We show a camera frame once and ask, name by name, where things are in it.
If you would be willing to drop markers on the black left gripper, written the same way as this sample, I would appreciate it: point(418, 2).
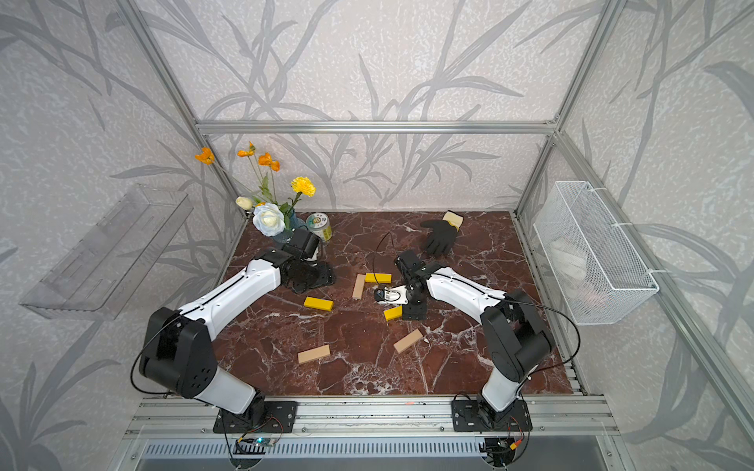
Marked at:
point(327, 277)

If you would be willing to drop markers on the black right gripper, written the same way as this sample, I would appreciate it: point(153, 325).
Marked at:
point(412, 313)

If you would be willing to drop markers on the yellow block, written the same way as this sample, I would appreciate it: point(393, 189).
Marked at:
point(394, 313)
point(319, 304)
point(378, 278)

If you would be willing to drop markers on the natural wooden block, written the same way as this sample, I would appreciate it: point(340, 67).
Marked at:
point(358, 288)
point(408, 341)
point(314, 354)

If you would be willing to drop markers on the natural wooden block front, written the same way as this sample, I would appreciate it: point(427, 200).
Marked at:
point(314, 354)

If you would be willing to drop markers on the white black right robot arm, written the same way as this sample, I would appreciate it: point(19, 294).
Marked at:
point(517, 337)

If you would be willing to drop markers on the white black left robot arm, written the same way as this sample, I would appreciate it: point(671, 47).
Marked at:
point(178, 351)

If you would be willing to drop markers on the black glove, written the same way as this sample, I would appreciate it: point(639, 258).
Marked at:
point(441, 239)

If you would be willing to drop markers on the blue glass vase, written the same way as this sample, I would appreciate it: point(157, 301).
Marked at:
point(293, 222)

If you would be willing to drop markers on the small printed tin can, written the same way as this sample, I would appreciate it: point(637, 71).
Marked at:
point(319, 224)

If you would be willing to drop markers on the artificial flower bouquet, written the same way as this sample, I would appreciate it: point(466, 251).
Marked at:
point(268, 212)

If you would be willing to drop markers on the white cloth in basket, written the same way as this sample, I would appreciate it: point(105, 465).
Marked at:
point(569, 259)

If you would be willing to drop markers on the left circuit board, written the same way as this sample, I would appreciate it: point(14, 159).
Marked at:
point(258, 442)

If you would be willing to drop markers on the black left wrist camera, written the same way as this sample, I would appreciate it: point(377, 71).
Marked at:
point(304, 244)

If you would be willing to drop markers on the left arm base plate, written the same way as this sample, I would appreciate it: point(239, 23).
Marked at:
point(276, 417)

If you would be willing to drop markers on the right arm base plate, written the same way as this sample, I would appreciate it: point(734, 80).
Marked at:
point(479, 416)

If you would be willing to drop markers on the white wire mesh basket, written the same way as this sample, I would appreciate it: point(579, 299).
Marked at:
point(617, 279)

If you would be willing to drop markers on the aluminium front rail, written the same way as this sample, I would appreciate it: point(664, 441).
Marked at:
point(380, 416)

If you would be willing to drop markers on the clear plastic wall shelf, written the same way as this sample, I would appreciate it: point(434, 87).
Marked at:
point(98, 277)

